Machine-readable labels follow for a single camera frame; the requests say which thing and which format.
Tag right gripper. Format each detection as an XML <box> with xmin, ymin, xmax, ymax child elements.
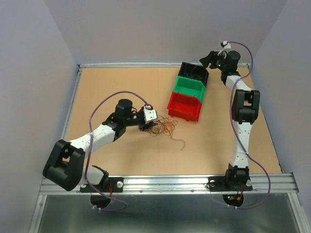
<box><xmin>198</xmin><ymin>50</ymin><xmax>227</xmax><ymax>71</ymax></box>

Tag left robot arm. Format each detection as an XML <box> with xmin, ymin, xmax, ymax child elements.
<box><xmin>43</xmin><ymin>99</ymin><xmax>158</xmax><ymax>191</ymax></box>

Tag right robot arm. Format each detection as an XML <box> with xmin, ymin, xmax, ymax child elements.
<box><xmin>200</xmin><ymin>50</ymin><xmax>260</xmax><ymax>192</ymax></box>

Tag black plastic bin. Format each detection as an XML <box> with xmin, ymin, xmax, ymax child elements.
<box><xmin>178</xmin><ymin>62</ymin><xmax>209</xmax><ymax>86</ymax></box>

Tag red plastic bin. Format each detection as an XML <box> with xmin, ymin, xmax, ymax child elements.
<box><xmin>167</xmin><ymin>92</ymin><xmax>202</xmax><ymax>122</ymax></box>

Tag green plastic bin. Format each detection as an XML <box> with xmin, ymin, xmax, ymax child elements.
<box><xmin>173</xmin><ymin>76</ymin><xmax>206</xmax><ymax>103</ymax></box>

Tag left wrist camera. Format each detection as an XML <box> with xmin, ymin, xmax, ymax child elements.
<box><xmin>143</xmin><ymin>104</ymin><xmax>158</xmax><ymax>124</ymax></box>

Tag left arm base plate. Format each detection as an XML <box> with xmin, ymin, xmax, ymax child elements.
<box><xmin>79</xmin><ymin>176</ymin><xmax>127</xmax><ymax>212</ymax></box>

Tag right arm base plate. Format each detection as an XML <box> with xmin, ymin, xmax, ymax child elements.
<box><xmin>207</xmin><ymin>176</ymin><xmax>253</xmax><ymax>208</ymax></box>

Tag aluminium mounting rail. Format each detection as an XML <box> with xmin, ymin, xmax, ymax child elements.
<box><xmin>40</xmin><ymin>172</ymin><xmax>299</xmax><ymax>195</ymax></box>

